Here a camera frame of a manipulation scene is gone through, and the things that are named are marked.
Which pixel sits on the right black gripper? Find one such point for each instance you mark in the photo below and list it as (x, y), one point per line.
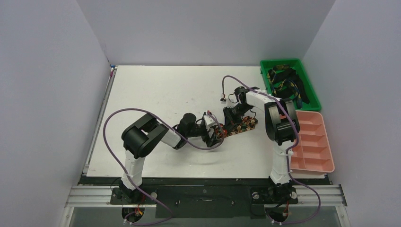
(231, 117)

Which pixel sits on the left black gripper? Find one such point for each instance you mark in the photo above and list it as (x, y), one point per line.
(211, 140)

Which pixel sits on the colourful faces patterned tie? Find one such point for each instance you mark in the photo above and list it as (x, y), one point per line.
(244, 125)

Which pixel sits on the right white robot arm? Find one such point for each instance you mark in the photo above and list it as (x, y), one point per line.
(282, 127)

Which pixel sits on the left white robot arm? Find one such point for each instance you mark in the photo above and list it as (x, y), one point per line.
(140, 139)

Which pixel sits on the black yellow patterned tie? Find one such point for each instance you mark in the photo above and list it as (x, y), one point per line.
(286, 83)

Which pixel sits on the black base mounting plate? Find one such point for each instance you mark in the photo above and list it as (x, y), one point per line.
(198, 198)

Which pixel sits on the green plastic bin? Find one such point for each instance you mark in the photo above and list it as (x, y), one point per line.
(295, 63)

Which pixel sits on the pink divided tray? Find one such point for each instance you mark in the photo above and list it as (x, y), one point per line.
(313, 152)

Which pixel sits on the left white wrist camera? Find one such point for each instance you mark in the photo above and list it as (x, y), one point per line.
(209, 121)

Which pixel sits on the aluminium rail frame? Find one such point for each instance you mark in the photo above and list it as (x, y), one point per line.
(100, 196)

